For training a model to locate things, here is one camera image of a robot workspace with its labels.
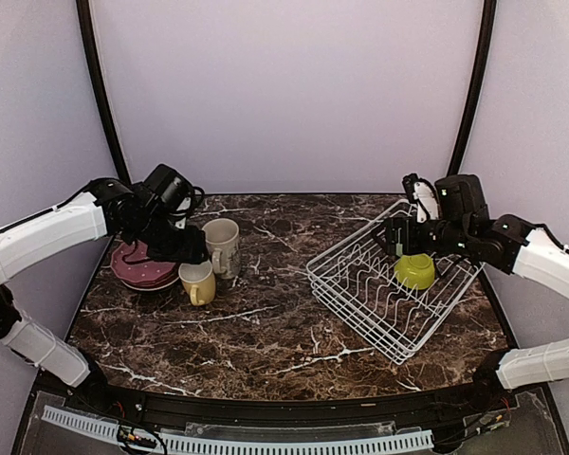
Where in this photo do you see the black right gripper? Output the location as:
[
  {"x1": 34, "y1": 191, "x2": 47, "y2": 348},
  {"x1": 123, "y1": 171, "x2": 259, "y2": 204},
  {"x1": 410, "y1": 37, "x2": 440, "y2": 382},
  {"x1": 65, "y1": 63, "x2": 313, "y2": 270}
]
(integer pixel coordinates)
[{"x1": 373, "y1": 214, "x2": 473, "y2": 255}]

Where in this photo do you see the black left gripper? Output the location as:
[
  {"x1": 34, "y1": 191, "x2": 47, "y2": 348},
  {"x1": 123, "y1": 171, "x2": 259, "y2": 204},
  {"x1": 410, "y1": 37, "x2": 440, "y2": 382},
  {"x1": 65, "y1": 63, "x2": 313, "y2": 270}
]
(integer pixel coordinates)
[{"x1": 127, "y1": 210, "x2": 209, "y2": 264}]

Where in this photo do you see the lime green bowl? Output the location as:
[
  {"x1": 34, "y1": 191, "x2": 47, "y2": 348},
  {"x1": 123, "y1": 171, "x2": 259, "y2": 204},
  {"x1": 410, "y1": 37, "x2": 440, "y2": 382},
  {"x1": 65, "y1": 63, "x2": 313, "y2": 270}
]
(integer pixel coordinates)
[{"x1": 395, "y1": 254, "x2": 435, "y2": 291}]

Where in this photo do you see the yellow mug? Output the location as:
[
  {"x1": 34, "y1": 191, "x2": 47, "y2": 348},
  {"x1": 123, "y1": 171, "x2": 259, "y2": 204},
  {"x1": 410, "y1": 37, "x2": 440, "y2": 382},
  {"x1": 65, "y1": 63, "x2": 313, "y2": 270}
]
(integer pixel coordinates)
[{"x1": 178, "y1": 261, "x2": 216, "y2": 306}]

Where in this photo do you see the red teal floral plate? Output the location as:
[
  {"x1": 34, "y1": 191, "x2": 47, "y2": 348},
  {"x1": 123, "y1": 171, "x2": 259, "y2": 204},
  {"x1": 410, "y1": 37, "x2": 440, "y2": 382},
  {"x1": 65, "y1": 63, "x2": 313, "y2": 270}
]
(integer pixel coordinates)
[{"x1": 121, "y1": 278, "x2": 179, "y2": 292}]

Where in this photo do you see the patterned beige tall mug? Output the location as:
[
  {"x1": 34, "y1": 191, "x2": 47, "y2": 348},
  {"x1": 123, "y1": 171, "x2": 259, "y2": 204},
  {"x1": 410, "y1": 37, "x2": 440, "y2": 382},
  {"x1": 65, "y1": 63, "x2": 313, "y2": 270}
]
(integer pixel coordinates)
[{"x1": 202, "y1": 218, "x2": 241, "y2": 280}]

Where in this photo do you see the pink polka dot plate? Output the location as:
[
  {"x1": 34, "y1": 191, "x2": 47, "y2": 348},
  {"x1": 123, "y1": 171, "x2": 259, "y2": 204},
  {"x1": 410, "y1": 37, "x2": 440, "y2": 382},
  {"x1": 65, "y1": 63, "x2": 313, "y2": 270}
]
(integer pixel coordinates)
[{"x1": 110, "y1": 242, "x2": 178, "y2": 284}]

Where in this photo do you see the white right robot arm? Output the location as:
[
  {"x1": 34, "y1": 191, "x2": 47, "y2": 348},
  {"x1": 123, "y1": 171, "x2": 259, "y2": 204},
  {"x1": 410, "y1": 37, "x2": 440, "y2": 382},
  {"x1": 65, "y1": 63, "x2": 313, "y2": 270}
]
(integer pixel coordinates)
[{"x1": 371, "y1": 213, "x2": 569, "y2": 411}]

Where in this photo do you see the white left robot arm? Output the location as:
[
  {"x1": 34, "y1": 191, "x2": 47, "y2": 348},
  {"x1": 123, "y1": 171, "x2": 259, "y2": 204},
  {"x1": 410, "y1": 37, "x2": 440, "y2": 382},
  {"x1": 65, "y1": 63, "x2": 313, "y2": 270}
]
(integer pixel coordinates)
[{"x1": 0, "y1": 166, "x2": 209, "y2": 413}]

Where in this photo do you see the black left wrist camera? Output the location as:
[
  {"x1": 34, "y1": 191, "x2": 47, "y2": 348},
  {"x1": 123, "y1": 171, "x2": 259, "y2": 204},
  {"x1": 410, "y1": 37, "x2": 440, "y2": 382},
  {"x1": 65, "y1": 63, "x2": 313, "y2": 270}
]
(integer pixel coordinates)
[{"x1": 143, "y1": 164, "x2": 195, "y2": 212}]

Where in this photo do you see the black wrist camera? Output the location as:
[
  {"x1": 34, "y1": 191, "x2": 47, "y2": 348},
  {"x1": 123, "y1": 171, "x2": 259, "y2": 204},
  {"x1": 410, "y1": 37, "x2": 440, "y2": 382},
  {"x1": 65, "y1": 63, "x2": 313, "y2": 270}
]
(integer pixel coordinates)
[
  {"x1": 434, "y1": 174, "x2": 489, "y2": 222},
  {"x1": 143, "y1": 164, "x2": 195, "y2": 212}
]

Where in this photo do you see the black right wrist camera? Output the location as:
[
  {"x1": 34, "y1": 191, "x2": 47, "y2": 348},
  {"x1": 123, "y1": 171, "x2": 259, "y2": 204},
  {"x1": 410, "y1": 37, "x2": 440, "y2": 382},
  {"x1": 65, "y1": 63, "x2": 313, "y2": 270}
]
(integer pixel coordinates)
[{"x1": 434, "y1": 174, "x2": 489, "y2": 222}]

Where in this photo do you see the white wire dish rack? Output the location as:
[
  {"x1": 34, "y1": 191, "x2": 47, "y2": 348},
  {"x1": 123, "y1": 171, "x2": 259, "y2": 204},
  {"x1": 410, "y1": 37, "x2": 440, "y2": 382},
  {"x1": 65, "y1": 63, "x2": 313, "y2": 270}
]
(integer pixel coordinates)
[{"x1": 306, "y1": 199, "x2": 482, "y2": 365}]

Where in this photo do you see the black front table rail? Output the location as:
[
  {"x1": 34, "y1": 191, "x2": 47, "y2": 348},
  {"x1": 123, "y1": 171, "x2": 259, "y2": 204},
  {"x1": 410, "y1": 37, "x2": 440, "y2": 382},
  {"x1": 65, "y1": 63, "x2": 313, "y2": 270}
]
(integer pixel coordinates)
[{"x1": 26, "y1": 367, "x2": 523, "y2": 445}]

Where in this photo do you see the white slotted cable duct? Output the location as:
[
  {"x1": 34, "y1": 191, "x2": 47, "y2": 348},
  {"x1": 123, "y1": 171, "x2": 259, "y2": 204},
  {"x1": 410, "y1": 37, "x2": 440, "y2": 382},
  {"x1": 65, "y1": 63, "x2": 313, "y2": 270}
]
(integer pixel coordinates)
[{"x1": 41, "y1": 405, "x2": 434, "y2": 455}]

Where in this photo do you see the black right corner post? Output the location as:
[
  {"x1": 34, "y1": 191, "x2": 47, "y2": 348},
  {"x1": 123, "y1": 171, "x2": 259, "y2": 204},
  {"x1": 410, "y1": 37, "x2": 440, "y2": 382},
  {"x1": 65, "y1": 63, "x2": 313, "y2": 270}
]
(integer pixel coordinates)
[{"x1": 446, "y1": 0, "x2": 498, "y2": 177}]

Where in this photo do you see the black corner post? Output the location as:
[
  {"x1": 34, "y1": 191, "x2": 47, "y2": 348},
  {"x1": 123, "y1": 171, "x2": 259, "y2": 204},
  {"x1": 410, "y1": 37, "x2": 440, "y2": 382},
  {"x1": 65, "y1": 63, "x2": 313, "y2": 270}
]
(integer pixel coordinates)
[
  {"x1": 75, "y1": 0, "x2": 132, "y2": 184},
  {"x1": 446, "y1": 0, "x2": 498, "y2": 177}
]

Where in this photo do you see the black left corner post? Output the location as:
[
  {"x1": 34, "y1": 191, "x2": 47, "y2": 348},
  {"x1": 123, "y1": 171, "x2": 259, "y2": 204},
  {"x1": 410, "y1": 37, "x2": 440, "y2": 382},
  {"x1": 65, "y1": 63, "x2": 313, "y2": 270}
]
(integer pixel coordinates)
[{"x1": 75, "y1": 0, "x2": 132, "y2": 184}]

